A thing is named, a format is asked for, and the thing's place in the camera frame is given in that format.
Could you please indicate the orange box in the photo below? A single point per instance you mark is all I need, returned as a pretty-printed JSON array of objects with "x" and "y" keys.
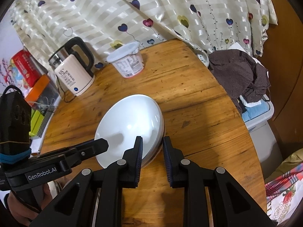
[{"x": 39, "y": 85}]

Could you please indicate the blue cloth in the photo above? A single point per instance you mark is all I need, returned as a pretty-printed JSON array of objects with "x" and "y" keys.
[{"x": 256, "y": 112}]

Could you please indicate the white cloth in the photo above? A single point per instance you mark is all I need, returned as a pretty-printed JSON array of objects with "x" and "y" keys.
[{"x": 56, "y": 187}]

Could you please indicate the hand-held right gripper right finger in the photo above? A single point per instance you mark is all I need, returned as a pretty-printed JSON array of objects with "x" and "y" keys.
[{"x": 168, "y": 160}]

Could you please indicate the brown checkered cloth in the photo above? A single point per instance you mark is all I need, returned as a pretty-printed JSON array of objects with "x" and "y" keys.
[{"x": 236, "y": 75}]

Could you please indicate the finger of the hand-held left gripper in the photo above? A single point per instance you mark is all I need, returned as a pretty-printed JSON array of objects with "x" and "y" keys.
[{"x": 94, "y": 146}]

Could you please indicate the olive cloth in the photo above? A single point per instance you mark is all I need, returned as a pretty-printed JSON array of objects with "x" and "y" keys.
[{"x": 291, "y": 163}]

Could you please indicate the white plastic tub with lid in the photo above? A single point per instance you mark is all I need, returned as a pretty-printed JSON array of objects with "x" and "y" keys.
[{"x": 127, "y": 63}]

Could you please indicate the cream electric kettle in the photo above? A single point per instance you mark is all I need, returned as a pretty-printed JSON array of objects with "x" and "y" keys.
[{"x": 71, "y": 78}]

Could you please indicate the large green box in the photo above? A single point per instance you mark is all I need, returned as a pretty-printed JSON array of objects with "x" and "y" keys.
[{"x": 35, "y": 123}]

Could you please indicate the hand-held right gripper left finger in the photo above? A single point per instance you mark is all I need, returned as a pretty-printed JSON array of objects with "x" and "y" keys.
[{"x": 139, "y": 160}]

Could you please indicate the person's left hand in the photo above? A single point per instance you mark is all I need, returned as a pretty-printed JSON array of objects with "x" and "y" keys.
[{"x": 19, "y": 208}]

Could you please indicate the floral blanket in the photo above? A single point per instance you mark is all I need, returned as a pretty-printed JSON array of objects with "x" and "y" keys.
[{"x": 284, "y": 194}]

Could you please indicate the budded branches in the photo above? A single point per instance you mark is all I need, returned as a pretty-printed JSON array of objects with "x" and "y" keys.
[{"x": 4, "y": 73}]

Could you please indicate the red box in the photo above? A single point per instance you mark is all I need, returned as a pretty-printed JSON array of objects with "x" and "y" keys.
[{"x": 23, "y": 68}]

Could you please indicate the white storage bin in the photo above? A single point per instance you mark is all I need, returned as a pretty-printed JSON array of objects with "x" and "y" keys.
[{"x": 262, "y": 134}]

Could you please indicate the striped box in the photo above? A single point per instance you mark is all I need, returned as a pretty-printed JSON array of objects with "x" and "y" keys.
[{"x": 46, "y": 125}]

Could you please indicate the brown wooden panel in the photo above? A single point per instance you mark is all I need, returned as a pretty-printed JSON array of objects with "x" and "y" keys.
[{"x": 288, "y": 75}]

